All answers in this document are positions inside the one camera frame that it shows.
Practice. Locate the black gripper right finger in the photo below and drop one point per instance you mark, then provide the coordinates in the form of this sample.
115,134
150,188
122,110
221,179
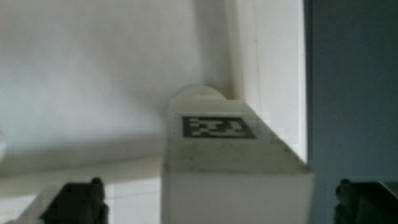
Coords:
367,203

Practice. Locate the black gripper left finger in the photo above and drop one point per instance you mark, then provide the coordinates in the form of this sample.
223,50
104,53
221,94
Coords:
79,206

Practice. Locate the white table leg with tag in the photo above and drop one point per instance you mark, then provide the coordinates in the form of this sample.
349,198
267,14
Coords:
235,178

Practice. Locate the white square tabletop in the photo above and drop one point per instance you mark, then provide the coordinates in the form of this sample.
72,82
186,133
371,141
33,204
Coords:
100,57

